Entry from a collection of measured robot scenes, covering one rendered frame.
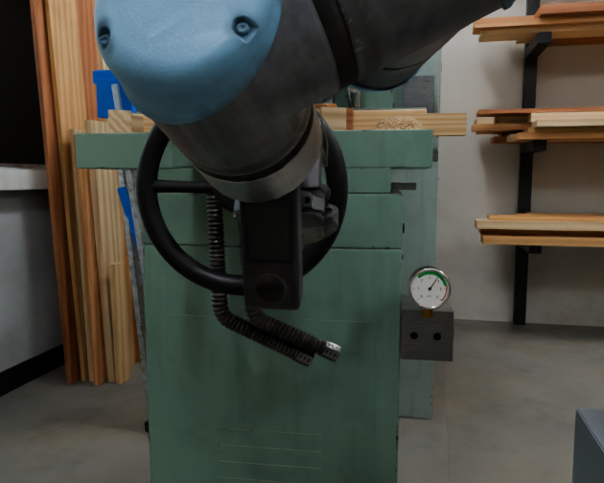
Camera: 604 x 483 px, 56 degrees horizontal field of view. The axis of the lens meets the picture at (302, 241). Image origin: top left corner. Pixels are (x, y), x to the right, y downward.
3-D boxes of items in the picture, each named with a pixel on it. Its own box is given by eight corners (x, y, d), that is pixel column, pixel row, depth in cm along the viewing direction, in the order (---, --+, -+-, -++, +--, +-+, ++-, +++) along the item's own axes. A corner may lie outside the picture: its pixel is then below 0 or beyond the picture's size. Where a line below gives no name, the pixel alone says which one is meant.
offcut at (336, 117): (336, 132, 97) (336, 110, 96) (346, 130, 93) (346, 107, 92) (313, 131, 95) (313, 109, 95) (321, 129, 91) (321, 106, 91)
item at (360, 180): (151, 192, 97) (151, 168, 96) (193, 189, 117) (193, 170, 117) (390, 193, 91) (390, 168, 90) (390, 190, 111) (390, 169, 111)
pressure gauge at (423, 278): (407, 321, 86) (408, 267, 85) (406, 314, 90) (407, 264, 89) (450, 322, 85) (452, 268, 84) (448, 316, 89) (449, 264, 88)
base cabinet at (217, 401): (150, 625, 106) (137, 244, 98) (233, 468, 163) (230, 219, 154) (395, 655, 99) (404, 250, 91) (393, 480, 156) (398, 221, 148)
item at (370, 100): (348, 113, 121) (349, 55, 120) (350, 116, 128) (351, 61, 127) (393, 112, 120) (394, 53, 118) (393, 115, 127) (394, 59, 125)
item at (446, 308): (400, 359, 90) (401, 310, 89) (399, 338, 102) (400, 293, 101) (455, 362, 88) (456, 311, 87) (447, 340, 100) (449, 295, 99)
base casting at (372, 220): (139, 244, 98) (137, 191, 97) (230, 219, 154) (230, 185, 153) (405, 249, 91) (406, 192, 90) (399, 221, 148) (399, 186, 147)
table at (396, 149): (40, 168, 89) (38, 128, 88) (128, 170, 119) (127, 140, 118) (439, 167, 80) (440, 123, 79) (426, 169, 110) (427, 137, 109)
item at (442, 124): (111, 139, 113) (110, 118, 112) (116, 139, 115) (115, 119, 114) (466, 135, 103) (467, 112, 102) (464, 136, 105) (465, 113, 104)
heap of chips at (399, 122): (372, 130, 91) (372, 112, 91) (374, 135, 104) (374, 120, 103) (426, 129, 90) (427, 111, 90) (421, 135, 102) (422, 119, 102)
